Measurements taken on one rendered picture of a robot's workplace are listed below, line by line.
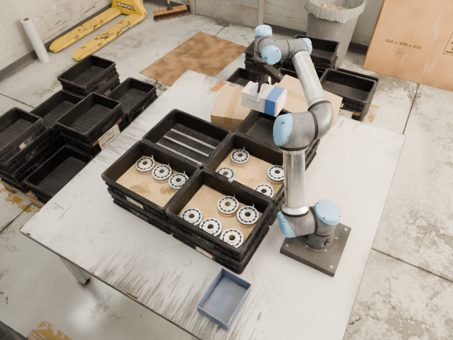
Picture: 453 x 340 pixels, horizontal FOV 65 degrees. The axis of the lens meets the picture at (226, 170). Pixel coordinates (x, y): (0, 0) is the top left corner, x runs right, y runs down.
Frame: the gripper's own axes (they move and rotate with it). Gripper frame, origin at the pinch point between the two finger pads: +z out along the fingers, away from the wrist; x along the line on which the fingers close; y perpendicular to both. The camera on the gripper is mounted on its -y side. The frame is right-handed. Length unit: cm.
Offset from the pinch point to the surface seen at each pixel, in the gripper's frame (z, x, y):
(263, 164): 28.0, 20.5, -10.5
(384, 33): 72, -236, -30
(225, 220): 28, 60, -10
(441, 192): 112, -86, -118
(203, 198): 28, 54, 6
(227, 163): 27.9, 28.3, 6.8
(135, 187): 28, 64, 40
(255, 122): 27.6, -7.7, 7.7
